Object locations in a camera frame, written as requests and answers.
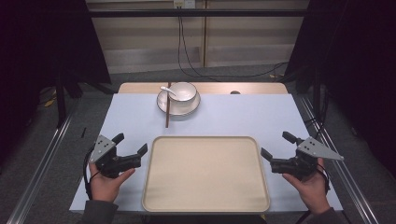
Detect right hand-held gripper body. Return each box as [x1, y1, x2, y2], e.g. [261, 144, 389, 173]
[269, 136, 346, 182]

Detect white wall socket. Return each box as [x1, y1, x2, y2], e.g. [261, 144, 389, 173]
[173, 0, 197, 9]

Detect black horizontal frame bar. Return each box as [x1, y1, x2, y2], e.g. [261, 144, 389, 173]
[88, 7, 310, 19]

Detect white ceramic plate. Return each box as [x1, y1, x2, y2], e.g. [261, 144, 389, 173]
[156, 89, 202, 118]

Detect brown wooden chopsticks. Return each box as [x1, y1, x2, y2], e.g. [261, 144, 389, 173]
[164, 81, 173, 129]

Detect light blue table mat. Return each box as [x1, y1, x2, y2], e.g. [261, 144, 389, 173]
[68, 92, 344, 215]

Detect person's left hand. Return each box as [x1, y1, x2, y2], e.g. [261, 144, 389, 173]
[88, 161, 136, 203]

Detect person's right hand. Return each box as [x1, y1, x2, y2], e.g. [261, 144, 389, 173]
[282, 158, 332, 216]

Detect white ceramic spoon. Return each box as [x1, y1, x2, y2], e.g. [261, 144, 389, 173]
[160, 85, 178, 98]

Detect beige plastic tray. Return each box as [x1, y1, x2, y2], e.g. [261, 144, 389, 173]
[141, 134, 272, 214]

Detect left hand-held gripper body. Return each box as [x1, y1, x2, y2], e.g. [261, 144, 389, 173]
[89, 133, 142, 179]

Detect black curtain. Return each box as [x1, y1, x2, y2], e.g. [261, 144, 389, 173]
[284, 0, 396, 180]
[0, 0, 112, 166]

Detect black hanging wall cable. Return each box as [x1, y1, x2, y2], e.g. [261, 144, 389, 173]
[177, 15, 290, 79]

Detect metal floor rail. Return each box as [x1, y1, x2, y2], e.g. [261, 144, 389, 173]
[5, 113, 75, 224]
[299, 95, 380, 224]

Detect white ceramic bowl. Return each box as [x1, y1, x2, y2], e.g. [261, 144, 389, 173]
[167, 81, 199, 103]

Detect black floor cable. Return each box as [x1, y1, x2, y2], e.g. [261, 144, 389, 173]
[304, 115, 327, 138]

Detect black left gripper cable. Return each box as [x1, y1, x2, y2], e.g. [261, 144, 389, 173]
[82, 145, 101, 201]

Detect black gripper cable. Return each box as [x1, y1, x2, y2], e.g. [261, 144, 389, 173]
[82, 145, 101, 201]
[317, 161, 332, 196]

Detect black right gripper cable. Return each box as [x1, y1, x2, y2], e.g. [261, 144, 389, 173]
[317, 161, 332, 196]

